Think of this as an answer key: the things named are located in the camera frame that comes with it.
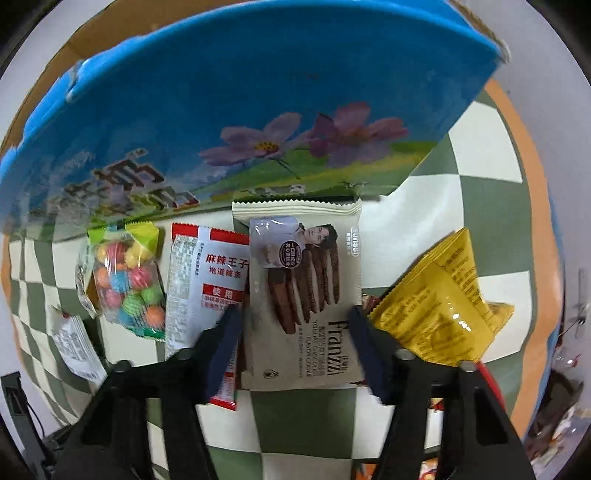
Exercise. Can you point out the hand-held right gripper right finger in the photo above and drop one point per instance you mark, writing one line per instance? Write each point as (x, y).
(369, 357)

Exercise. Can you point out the black metal stand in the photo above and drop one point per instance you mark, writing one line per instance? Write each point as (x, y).
(14, 397)

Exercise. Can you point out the red white spicy strip packet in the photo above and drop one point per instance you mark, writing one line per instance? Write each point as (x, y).
(194, 286)

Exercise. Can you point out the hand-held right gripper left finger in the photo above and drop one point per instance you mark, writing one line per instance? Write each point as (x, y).
(226, 353)

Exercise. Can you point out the colourful candy ball bag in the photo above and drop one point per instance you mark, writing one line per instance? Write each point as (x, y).
(124, 281)

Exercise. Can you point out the yellow snack packet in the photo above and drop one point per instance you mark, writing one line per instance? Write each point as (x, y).
(461, 256)
(429, 314)

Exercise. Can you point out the white wall outlet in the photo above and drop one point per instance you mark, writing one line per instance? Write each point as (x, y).
(581, 286)

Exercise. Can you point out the small white packet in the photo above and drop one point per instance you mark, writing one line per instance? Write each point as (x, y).
(76, 346)

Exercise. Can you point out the beige chocolate cookie packet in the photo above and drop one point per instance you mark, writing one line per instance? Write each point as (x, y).
(304, 277)

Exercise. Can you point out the blue flower print cardboard box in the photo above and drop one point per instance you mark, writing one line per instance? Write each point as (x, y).
(231, 92)

